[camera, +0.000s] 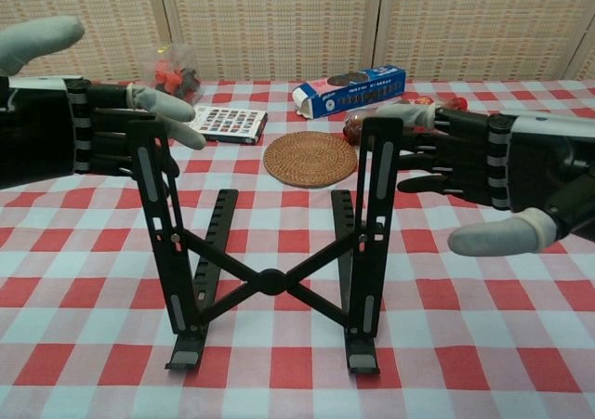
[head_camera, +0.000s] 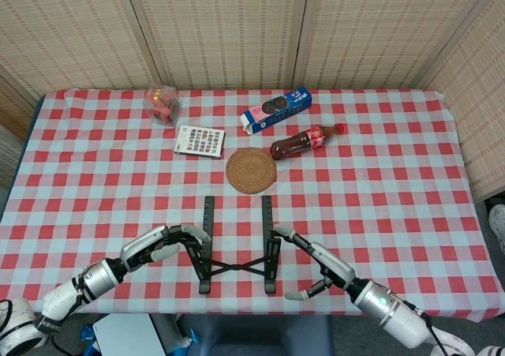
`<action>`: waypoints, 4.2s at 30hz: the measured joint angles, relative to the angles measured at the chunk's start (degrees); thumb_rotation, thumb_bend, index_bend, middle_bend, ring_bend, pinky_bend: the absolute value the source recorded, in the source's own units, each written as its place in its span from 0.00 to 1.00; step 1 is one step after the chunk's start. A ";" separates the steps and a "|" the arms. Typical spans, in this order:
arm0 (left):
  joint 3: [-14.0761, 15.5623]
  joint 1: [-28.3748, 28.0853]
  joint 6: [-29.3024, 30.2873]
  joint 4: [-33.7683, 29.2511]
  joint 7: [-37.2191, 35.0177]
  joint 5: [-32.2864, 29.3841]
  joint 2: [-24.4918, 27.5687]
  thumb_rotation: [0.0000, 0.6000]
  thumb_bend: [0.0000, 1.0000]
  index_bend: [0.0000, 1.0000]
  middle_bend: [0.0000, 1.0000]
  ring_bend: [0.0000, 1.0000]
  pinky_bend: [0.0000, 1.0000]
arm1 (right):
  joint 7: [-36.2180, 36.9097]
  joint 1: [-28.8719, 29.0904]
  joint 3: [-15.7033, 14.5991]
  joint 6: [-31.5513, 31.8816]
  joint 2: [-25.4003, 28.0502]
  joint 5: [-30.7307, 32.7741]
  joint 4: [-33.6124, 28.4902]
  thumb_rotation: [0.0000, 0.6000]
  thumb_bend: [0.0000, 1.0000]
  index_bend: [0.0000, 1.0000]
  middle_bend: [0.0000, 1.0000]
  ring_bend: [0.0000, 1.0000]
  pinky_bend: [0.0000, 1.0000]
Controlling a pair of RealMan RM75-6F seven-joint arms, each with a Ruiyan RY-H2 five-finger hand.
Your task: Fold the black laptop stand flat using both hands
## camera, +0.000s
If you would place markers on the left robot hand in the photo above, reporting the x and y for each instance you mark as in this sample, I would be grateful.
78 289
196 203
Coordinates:
37 131

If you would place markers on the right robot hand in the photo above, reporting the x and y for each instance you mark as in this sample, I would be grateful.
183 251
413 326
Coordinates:
539 159

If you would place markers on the black folding laptop stand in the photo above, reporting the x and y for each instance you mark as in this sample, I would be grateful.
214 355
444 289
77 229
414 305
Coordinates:
272 282

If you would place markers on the red white checkered tablecloth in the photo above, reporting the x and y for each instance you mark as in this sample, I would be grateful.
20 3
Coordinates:
93 261

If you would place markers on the clear box of red pieces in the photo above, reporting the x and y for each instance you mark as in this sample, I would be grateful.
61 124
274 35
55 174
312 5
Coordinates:
181 77

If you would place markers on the cola bottle with red cap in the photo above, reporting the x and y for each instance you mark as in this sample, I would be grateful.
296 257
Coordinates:
353 125

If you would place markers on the white card with coloured squares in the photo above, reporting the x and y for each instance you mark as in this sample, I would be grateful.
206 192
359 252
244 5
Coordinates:
232 124

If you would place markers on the blue cookie box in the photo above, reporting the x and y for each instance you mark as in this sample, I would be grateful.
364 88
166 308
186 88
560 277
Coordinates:
353 98

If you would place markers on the round woven rattan coaster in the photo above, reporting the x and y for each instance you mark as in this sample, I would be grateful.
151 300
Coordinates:
309 159

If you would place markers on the woven bamboo folding screen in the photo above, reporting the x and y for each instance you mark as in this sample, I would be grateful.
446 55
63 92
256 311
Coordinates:
279 19

